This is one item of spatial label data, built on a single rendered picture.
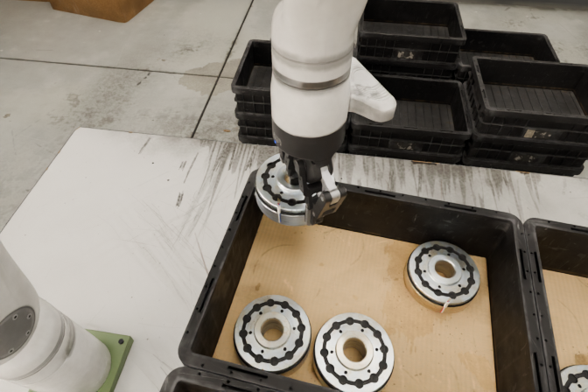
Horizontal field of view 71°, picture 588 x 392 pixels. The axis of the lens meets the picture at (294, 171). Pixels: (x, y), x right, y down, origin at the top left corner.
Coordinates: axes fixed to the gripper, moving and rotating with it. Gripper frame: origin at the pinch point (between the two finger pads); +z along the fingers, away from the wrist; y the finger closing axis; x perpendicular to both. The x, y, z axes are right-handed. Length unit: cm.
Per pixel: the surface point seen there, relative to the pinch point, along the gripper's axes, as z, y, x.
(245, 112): 51, -78, 16
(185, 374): 7.3, 11.2, -19.6
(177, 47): 100, -210, 14
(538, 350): 7.1, 25.1, 17.1
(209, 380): 7.3, 12.8, -17.3
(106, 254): 30.3, -24.8, -30.5
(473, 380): 17.1, 23.8, 13.2
